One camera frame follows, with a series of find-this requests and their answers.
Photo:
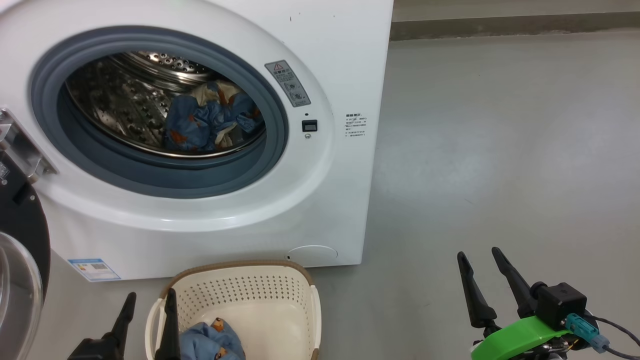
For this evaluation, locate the black round glass washer door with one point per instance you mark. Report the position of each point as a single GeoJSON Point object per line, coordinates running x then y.
{"type": "Point", "coordinates": [22, 225]}

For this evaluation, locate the black door latch socket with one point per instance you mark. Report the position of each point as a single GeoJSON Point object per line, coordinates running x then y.
{"type": "Point", "coordinates": [309, 125]}

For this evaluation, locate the round white filter cover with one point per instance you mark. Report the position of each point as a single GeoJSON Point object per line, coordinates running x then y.
{"type": "Point", "coordinates": [312, 255]}

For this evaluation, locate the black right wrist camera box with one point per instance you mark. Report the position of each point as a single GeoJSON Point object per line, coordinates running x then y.
{"type": "Point", "coordinates": [562, 302]}

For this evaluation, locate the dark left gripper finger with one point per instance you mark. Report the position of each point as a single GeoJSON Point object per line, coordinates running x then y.
{"type": "Point", "coordinates": [170, 335]}
{"type": "Point", "coordinates": [125, 320]}

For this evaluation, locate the grey rubber door gasket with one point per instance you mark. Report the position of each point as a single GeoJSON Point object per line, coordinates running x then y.
{"type": "Point", "coordinates": [175, 175]}

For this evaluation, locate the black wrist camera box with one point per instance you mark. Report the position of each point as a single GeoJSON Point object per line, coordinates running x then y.
{"type": "Point", "coordinates": [95, 350]}
{"type": "Point", "coordinates": [562, 302]}

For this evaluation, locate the white front-load washing machine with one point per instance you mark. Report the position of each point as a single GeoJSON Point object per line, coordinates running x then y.
{"type": "Point", "coordinates": [320, 210]}

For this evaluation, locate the grey warning label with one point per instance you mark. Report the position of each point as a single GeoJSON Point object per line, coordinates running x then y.
{"type": "Point", "coordinates": [287, 83]}

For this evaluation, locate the cream perforated laundry basket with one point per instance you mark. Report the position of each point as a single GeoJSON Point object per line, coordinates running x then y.
{"type": "Point", "coordinates": [250, 290]}

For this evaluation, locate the small printed text sticker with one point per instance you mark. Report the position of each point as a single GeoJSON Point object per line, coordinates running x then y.
{"type": "Point", "coordinates": [356, 125]}

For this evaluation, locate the blue energy label sticker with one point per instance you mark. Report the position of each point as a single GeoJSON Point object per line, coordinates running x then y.
{"type": "Point", "coordinates": [94, 270]}

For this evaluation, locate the blue cartoon print garment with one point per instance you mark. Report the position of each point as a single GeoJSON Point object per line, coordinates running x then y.
{"type": "Point", "coordinates": [212, 342]}

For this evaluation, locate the metal door hinge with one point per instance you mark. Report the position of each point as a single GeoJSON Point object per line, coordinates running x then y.
{"type": "Point", "coordinates": [22, 145]}

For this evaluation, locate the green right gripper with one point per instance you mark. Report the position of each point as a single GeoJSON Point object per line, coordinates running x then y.
{"type": "Point", "coordinates": [515, 340]}

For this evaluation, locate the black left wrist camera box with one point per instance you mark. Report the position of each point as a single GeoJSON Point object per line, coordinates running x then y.
{"type": "Point", "coordinates": [95, 350]}

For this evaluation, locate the blue garment with cream lining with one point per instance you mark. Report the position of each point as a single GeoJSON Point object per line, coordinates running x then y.
{"type": "Point", "coordinates": [200, 122]}

